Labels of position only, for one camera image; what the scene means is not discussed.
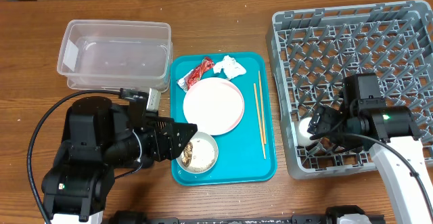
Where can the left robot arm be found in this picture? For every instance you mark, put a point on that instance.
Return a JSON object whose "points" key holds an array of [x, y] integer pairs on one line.
{"points": [[101, 136]]}

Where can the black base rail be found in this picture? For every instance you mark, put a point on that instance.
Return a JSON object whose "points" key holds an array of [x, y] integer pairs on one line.
{"points": [[332, 215]]}

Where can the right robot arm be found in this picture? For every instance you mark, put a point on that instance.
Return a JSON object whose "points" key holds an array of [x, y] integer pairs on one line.
{"points": [[390, 135]]}

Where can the brown food scrap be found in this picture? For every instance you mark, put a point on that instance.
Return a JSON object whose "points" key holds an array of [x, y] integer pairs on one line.
{"points": [[187, 154]]}

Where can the red snack wrapper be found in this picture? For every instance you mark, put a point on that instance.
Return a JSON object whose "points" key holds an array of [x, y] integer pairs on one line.
{"points": [[195, 75]]}

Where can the small grey bowl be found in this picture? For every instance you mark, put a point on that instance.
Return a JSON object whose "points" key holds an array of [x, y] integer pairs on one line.
{"points": [[204, 136]]}

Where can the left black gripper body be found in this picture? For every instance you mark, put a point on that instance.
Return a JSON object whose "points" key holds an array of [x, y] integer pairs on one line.
{"points": [[150, 145]]}

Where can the clear plastic bin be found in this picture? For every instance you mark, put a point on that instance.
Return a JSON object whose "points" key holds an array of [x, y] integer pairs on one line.
{"points": [[114, 54]]}

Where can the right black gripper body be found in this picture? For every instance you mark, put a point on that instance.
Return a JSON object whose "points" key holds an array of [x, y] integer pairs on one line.
{"points": [[327, 121]]}

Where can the crumpled white napkin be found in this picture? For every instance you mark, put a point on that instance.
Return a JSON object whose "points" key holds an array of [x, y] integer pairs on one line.
{"points": [[230, 67]]}

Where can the pink round plate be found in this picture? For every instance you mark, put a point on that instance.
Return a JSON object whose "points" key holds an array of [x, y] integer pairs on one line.
{"points": [[215, 105]]}

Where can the white cup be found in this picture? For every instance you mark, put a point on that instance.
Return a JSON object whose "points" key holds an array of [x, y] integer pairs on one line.
{"points": [[302, 136]]}

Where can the grey dishwasher rack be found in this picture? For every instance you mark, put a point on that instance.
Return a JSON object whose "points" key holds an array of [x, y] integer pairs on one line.
{"points": [[312, 50]]}

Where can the teal serving tray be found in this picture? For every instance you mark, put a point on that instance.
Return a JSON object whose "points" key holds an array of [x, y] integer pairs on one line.
{"points": [[242, 156]]}

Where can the left wooden chopstick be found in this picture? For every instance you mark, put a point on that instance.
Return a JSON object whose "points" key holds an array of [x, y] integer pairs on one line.
{"points": [[259, 121]]}

